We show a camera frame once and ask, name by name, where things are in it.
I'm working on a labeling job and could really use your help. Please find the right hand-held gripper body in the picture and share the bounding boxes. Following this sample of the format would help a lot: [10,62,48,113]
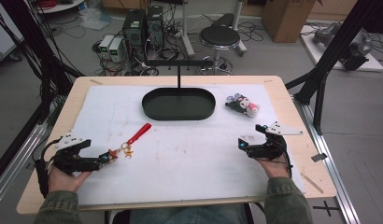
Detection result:
[248,120,305,161]

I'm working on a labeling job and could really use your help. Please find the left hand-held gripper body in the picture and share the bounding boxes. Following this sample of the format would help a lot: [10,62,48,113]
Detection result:
[51,130,89,174]

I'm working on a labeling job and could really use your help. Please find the red strap keychain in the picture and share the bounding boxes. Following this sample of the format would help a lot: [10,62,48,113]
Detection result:
[106,122,153,160]

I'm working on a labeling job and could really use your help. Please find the person's right hand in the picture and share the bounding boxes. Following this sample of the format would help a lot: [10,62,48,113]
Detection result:
[254,157,291,180]

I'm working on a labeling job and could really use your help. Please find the person's left hand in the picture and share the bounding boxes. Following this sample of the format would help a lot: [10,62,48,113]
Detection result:
[47,167,93,194]

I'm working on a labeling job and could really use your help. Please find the small plush toy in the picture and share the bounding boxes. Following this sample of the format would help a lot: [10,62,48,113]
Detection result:
[224,92,262,119]

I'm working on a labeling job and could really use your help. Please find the grey tape piece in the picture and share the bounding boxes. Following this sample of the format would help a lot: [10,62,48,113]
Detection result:
[310,152,328,163]

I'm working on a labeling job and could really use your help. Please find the thin wooden stick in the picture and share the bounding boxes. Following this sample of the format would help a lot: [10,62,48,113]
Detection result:
[300,173,325,195]

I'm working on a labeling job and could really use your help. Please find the white table mat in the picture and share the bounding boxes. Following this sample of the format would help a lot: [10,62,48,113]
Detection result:
[68,83,306,207]

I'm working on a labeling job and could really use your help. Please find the black stand with oval tray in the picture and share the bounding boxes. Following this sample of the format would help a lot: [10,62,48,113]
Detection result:
[141,59,217,122]

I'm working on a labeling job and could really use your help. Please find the person's legs in jeans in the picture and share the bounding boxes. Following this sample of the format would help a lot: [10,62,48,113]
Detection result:
[129,203,248,224]

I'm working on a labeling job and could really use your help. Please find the white desk leg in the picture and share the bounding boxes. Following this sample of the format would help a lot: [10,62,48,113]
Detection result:
[179,0,196,58]
[232,0,248,58]

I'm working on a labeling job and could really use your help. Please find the white power supply unit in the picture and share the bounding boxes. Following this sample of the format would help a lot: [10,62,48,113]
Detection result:
[98,34,116,54]
[108,36,125,63]

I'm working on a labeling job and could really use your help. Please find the black round stool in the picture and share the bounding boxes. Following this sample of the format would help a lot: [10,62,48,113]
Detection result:
[198,25,242,76]

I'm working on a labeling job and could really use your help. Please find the cardboard box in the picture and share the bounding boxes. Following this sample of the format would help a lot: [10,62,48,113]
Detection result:
[261,0,319,44]

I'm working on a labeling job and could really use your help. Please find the clear plastic bag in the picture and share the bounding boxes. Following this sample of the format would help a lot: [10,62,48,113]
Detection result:
[78,7,115,32]

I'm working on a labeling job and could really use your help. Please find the grey machine on platform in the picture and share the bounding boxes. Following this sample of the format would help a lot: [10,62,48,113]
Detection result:
[313,21,374,72]

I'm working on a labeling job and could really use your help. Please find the white platform board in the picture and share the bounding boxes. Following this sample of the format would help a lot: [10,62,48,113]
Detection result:
[299,24,383,74]

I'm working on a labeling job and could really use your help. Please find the black computer tower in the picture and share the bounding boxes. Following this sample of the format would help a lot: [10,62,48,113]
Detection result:
[145,5,165,49]
[121,8,148,49]

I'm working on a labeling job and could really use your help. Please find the white round table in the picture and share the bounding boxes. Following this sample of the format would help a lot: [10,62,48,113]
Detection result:
[33,0,87,15]

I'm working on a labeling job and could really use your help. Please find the aluminium rail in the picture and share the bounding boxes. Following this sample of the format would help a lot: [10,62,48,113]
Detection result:
[0,122,50,210]
[292,94,362,224]

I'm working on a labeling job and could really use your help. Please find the black frame strut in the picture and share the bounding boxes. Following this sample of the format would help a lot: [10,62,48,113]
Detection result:
[0,0,85,126]
[285,0,383,136]

